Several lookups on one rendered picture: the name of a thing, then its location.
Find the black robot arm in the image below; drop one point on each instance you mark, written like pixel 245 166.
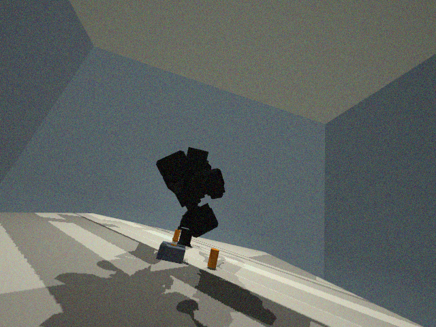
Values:
pixel 211 183

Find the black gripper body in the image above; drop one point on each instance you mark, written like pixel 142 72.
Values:
pixel 192 193

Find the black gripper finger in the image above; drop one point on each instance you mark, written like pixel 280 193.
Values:
pixel 197 215
pixel 173 182

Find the brown tapered cylinder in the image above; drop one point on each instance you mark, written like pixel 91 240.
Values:
pixel 212 261

